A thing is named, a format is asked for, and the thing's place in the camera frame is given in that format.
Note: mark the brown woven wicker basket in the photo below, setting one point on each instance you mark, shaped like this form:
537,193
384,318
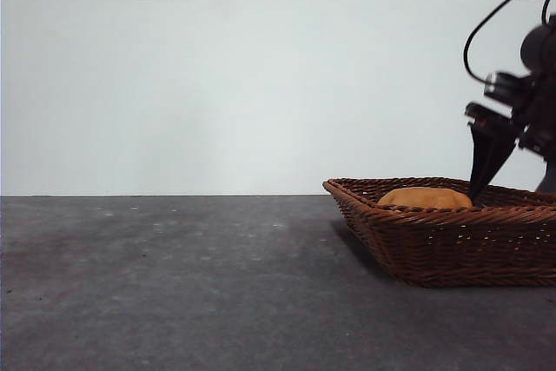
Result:
456,249

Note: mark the brown potato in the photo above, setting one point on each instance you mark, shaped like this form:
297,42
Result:
425,198

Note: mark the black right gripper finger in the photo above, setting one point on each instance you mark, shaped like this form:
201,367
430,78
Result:
479,149
499,149

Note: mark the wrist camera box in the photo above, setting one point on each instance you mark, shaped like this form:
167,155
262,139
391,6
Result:
506,88

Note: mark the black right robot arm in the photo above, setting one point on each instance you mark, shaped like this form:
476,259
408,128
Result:
538,47

